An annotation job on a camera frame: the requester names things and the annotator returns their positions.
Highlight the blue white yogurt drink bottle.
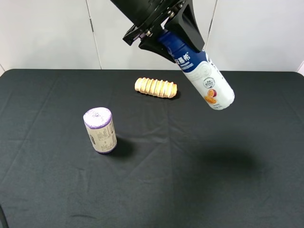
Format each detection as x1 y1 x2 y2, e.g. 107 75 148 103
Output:
159 30 235 110

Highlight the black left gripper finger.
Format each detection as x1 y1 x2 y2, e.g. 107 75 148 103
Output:
139 37 176 64
164 0 205 52

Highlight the dark green tablecloth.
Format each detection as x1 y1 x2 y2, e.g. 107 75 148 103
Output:
0 69 304 228

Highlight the purple roll with paper label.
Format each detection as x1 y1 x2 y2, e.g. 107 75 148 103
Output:
83 107 117 154

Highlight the striped bread roll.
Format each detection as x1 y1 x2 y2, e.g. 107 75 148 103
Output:
134 77 178 98

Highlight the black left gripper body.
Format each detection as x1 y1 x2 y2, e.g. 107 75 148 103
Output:
112 0 190 45

